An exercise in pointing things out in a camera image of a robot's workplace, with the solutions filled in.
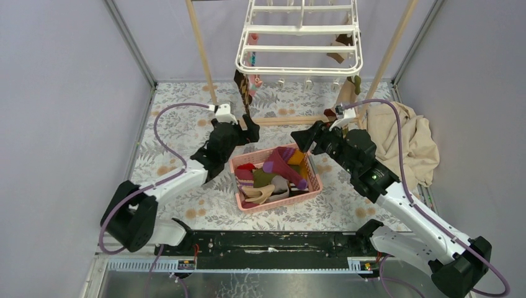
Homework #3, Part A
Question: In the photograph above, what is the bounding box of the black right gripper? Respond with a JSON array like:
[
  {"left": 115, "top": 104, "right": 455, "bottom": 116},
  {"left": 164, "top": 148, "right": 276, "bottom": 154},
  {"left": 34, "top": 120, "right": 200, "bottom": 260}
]
[{"left": 290, "top": 118, "right": 358, "bottom": 175}]

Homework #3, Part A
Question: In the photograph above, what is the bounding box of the mustard yellow striped sock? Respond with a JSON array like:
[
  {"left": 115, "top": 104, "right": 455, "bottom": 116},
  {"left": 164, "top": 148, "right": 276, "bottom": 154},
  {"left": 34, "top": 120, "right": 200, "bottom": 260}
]
[{"left": 287, "top": 149, "right": 308, "bottom": 179}]

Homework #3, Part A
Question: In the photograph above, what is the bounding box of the red patterned sock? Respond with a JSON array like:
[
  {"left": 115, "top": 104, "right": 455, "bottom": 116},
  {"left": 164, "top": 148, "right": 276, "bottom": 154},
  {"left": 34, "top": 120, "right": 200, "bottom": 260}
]
[{"left": 235, "top": 163, "right": 257, "bottom": 173}]

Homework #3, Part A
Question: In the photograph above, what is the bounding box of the purple maroon striped sock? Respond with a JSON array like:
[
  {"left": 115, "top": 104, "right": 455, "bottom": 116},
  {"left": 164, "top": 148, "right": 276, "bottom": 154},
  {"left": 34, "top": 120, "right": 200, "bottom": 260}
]
[{"left": 262, "top": 147, "right": 308, "bottom": 190}]

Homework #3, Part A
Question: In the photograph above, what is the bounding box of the olive green striped sock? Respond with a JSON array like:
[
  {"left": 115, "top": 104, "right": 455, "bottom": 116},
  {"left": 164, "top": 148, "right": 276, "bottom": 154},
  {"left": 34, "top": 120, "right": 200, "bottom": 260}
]
[{"left": 252, "top": 168, "right": 276, "bottom": 188}]

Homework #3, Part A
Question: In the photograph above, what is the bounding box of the pink plastic basket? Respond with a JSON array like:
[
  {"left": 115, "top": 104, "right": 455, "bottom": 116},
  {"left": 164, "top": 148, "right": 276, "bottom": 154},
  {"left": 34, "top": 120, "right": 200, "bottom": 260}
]
[{"left": 229, "top": 144, "right": 323, "bottom": 213}]

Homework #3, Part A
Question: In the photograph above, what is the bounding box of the grey sock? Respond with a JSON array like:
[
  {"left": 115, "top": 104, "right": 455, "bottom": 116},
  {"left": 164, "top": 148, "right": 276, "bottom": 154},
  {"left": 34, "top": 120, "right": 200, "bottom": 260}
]
[{"left": 266, "top": 175, "right": 290, "bottom": 202}]

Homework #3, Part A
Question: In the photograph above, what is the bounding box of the cream maroon striped sock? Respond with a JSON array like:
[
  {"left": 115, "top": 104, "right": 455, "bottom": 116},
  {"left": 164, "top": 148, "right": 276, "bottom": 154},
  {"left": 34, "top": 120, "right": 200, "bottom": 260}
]
[{"left": 234, "top": 169, "right": 275, "bottom": 209}]

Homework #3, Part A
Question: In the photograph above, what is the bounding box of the pink sock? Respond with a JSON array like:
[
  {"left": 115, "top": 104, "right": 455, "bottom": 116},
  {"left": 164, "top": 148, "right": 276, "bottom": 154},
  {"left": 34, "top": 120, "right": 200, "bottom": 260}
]
[{"left": 246, "top": 33, "right": 263, "bottom": 96}]

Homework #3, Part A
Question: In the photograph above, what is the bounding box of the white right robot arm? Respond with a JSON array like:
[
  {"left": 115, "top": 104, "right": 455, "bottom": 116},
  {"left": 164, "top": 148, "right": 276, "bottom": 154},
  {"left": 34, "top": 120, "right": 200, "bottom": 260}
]
[{"left": 291, "top": 121, "right": 492, "bottom": 297}]

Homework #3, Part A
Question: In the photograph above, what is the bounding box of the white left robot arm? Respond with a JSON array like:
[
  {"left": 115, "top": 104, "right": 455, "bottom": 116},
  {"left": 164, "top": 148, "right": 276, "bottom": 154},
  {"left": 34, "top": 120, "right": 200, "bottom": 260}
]
[{"left": 99, "top": 115, "right": 260, "bottom": 255}]

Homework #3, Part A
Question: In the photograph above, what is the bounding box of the white plastic clip hanger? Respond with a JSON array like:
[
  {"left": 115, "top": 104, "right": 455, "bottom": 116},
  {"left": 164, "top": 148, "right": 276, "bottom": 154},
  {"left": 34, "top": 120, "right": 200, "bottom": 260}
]
[{"left": 243, "top": 1, "right": 363, "bottom": 86}]

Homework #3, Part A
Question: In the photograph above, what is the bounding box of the floral patterned mat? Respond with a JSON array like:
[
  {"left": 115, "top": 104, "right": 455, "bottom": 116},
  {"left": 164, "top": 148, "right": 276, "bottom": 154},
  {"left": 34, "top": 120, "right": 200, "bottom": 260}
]
[{"left": 131, "top": 83, "right": 406, "bottom": 231}]

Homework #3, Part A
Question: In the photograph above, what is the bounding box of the beige crumpled cloth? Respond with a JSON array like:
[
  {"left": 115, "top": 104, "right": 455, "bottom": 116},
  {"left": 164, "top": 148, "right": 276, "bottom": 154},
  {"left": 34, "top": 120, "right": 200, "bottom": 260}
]
[{"left": 367, "top": 102, "right": 440, "bottom": 191}]

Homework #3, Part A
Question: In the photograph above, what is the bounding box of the wooden drying rack frame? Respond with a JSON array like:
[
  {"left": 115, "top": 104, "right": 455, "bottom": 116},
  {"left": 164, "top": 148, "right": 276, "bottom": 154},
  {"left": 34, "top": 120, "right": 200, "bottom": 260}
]
[{"left": 185, "top": 1, "right": 419, "bottom": 128}]

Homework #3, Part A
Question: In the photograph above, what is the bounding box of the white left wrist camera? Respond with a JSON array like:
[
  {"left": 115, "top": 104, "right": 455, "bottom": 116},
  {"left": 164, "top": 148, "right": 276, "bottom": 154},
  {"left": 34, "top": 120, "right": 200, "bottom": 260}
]
[{"left": 208, "top": 103, "right": 238, "bottom": 124}]

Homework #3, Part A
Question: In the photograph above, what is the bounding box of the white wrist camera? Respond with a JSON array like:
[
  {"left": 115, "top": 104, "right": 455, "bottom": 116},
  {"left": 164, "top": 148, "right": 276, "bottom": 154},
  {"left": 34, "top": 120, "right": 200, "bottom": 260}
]
[
  {"left": 208, "top": 103, "right": 238, "bottom": 124},
  {"left": 328, "top": 104, "right": 357, "bottom": 130}
]

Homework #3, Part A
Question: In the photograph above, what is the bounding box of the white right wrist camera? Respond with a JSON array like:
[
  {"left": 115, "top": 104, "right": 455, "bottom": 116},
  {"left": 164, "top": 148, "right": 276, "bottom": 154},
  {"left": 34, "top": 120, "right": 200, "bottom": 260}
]
[{"left": 328, "top": 104, "right": 357, "bottom": 130}]

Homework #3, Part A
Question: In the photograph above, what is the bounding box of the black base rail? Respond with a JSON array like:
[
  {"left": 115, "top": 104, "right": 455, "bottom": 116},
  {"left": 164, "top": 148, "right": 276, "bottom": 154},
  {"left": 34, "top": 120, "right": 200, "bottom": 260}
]
[{"left": 155, "top": 230, "right": 383, "bottom": 276}]

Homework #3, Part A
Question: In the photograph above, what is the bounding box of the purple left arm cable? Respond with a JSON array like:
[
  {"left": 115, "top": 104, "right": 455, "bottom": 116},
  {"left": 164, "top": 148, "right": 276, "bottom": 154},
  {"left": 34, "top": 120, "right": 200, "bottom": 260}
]
[{"left": 97, "top": 102, "right": 216, "bottom": 256}]

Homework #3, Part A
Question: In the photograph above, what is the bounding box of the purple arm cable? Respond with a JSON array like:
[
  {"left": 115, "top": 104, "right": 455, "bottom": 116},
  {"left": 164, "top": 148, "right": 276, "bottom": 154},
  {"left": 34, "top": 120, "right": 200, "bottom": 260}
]
[
  {"left": 334, "top": 98, "right": 512, "bottom": 298},
  {"left": 97, "top": 102, "right": 216, "bottom": 256}
]

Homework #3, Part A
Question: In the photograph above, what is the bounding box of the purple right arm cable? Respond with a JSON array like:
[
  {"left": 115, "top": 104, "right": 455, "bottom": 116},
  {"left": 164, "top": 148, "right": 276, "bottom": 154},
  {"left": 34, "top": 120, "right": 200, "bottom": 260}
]
[{"left": 334, "top": 98, "right": 512, "bottom": 298}]

